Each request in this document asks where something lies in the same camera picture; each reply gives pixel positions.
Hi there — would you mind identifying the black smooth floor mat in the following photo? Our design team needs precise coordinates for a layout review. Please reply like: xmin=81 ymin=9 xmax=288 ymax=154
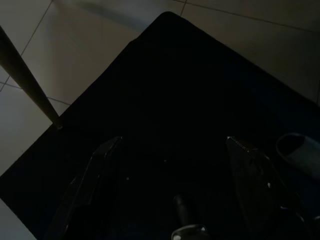
xmin=0 ymin=11 xmax=320 ymax=240

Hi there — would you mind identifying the grey slipper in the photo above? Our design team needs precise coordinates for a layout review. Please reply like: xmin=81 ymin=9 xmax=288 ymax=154
xmin=275 ymin=132 xmax=320 ymax=181

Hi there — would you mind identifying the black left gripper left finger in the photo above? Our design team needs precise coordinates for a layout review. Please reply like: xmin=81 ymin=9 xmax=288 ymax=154
xmin=46 ymin=136 xmax=124 ymax=240

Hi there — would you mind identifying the light wood dining table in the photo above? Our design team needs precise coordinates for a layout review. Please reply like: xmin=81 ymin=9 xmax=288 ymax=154
xmin=0 ymin=24 xmax=63 ymax=130

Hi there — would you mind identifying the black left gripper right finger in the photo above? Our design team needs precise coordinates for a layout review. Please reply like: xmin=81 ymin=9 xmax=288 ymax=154
xmin=225 ymin=136 xmax=317 ymax=240

